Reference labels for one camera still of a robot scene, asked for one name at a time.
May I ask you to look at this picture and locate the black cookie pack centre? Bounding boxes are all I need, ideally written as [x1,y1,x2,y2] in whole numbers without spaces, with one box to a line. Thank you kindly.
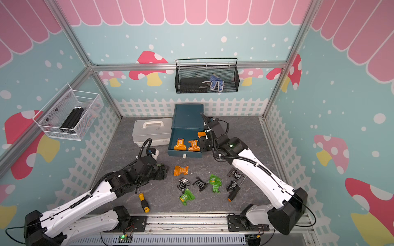
[192,177,209,192]

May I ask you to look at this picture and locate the black cookie pack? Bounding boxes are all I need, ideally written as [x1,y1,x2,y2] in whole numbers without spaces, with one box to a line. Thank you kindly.
[227,168,245,181]
[192,177,209,192]
[226,180,240,194]
[177,178,191,193]

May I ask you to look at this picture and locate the grey plastic toolbox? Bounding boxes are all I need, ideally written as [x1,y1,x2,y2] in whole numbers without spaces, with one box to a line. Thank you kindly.
[132,118,172,147]

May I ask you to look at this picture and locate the orange black screwdriver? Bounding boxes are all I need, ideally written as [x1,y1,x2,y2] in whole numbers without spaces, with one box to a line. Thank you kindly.
[228,181,243,202]

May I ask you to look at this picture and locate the yellow black screwdriver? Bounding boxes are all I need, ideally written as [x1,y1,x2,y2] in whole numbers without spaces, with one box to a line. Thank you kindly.
[137,189,150,213]

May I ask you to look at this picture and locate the green cookie pack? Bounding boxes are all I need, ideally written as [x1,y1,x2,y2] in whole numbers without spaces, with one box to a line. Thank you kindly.
[209,174,222,193]
[179,189,195,206]

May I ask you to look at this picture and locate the white wire wall basket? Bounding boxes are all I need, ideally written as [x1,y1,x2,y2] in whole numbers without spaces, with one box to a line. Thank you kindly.
[33,84,104,141]

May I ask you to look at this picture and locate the teal drawer cabinet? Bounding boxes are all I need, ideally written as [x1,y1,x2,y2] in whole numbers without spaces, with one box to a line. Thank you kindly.
[167,104,204,158]

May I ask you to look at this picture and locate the green cookie pack right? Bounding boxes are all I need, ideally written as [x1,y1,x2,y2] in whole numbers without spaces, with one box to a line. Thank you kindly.
[209,174,222,193]

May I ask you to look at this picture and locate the blue white item in basket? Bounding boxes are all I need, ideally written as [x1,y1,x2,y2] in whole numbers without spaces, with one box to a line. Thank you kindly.
[200,74,224,92]

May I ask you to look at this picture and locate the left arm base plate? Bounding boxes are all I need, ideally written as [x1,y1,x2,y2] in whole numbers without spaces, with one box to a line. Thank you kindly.
[122,216,148,233]

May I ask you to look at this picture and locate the black cookie pack far right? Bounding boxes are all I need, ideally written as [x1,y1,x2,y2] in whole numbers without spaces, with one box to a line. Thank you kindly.
[227,168,245,181]

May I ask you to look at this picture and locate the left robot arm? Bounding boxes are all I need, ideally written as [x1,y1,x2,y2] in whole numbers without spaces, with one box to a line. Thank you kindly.
[24,148,169,246]

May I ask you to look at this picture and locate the black cookie pack left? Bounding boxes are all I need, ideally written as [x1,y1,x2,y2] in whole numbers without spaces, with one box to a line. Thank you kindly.
[177,178,191,193]

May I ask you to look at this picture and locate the green cookie pack front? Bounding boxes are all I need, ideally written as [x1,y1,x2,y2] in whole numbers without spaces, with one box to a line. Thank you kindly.
[179,189,195,206]

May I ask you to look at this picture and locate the black box in white basket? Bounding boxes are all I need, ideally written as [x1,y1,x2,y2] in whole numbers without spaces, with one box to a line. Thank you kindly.
[60,107,84,134]

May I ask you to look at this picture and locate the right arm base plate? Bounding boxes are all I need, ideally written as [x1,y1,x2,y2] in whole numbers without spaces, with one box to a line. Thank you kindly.
[227,213,269,233]

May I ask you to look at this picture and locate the small green circuit board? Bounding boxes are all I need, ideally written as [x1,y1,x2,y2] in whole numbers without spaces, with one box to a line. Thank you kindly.
[118,234,133,244]

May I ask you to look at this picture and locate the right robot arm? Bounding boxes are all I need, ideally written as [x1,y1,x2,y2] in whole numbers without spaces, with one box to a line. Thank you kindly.
[201,114,308,235]

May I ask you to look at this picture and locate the black wire wall basket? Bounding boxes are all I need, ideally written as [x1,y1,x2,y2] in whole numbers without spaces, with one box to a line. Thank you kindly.
[174,57,240,94]

